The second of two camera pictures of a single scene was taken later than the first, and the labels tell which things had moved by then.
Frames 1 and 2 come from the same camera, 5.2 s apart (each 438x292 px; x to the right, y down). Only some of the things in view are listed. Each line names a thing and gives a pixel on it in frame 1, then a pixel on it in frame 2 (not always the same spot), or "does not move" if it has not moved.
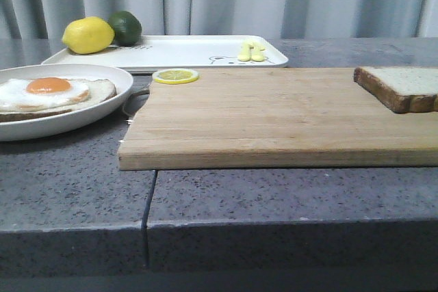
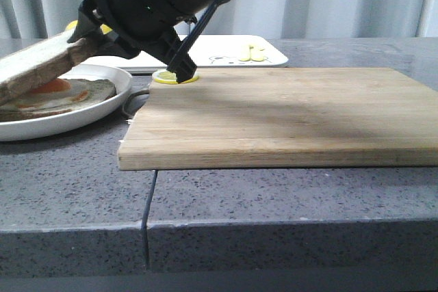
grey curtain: (40, 1) does not move
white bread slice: (401, 89) -> (35, 65)
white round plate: (33, 128) does not move
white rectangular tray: (174, 52) does not move
